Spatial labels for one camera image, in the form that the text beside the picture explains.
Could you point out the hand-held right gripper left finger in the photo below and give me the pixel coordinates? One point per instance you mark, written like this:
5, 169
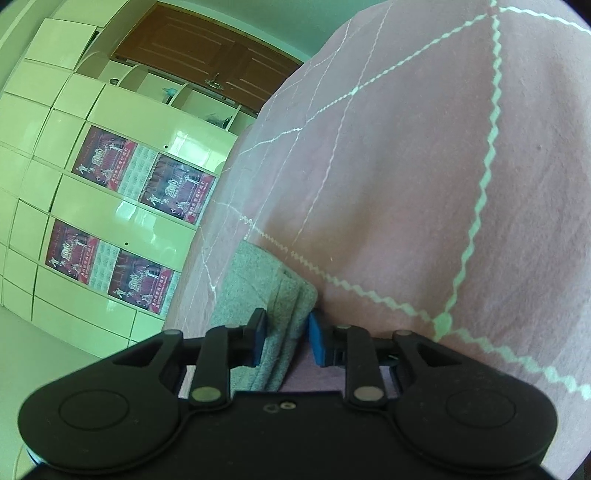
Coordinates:
258, 339

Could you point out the bed with pink checked sheet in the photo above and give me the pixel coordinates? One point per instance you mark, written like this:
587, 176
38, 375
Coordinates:
415, 184

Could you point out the red wall poster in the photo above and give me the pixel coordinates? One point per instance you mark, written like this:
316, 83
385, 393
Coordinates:
104, 159
178, 191
76, 251
141, 284

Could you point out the brown wooden door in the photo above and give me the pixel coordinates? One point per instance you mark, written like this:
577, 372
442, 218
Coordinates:
203, 50

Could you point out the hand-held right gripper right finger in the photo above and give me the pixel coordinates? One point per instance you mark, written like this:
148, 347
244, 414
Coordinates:
316, 341

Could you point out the grey pants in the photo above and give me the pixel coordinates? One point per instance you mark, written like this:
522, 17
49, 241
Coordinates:
244, 286

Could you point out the cream glossy wardrobe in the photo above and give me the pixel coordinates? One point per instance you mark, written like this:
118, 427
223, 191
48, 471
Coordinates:
60, 194

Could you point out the small dark shelf object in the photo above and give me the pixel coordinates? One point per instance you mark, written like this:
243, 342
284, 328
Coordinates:
219, 121

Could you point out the cream corner shelf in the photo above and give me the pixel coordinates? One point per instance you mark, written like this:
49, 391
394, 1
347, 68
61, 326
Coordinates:
152, 87

